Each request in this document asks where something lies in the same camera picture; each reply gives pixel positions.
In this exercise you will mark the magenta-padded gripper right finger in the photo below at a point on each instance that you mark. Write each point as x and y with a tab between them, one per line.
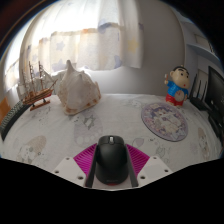
154	168

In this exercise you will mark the white star-print curtain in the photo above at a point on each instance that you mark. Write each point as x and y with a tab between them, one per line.
86	40

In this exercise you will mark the black computer mouse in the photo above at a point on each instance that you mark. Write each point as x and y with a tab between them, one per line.
111	160

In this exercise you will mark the white printed tablecloth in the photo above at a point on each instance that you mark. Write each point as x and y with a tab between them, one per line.
116	116

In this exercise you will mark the black computer monitor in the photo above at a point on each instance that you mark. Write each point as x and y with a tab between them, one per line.
215	90

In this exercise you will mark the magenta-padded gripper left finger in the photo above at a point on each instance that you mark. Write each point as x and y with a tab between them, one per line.
68	168

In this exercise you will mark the black router with antennas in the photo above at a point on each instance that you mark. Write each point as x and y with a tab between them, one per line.
199	100

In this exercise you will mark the round purple printed mouse pad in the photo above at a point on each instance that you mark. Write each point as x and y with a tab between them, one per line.
165	121

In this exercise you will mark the white wall shelf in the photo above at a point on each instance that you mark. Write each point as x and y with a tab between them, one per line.
203	50

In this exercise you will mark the wooden model sailing ship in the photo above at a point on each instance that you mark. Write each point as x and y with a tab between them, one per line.
37	95

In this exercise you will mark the cartoon boy figurine clock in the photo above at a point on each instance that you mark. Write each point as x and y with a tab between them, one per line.
176	88

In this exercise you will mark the large white conch shell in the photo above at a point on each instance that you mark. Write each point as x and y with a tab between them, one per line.
78	91

